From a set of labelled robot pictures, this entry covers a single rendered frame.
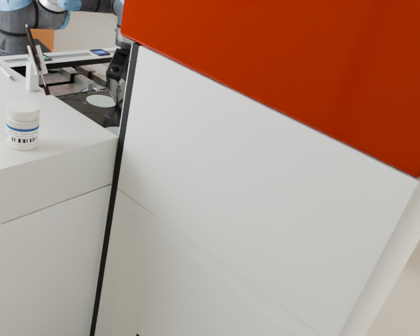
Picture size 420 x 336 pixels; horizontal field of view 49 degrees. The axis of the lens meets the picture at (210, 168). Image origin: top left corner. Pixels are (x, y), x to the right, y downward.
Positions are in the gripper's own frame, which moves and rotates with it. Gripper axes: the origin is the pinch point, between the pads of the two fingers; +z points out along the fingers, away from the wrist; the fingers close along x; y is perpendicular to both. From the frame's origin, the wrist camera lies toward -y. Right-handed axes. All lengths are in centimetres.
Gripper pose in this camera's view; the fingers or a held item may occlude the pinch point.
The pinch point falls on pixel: (117, 102)
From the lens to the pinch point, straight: 159.0
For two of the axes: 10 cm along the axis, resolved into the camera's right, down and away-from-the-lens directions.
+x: -9.7, -2.2, -0.7
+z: -2.2, 8.5, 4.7
